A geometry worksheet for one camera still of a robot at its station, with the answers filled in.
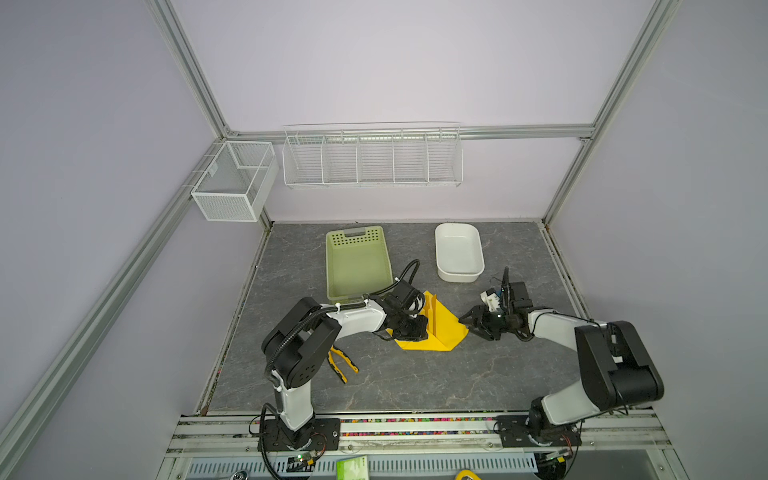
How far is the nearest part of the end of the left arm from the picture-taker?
80cm

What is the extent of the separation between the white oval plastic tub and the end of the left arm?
238mm

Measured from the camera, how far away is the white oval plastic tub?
104 centimetres
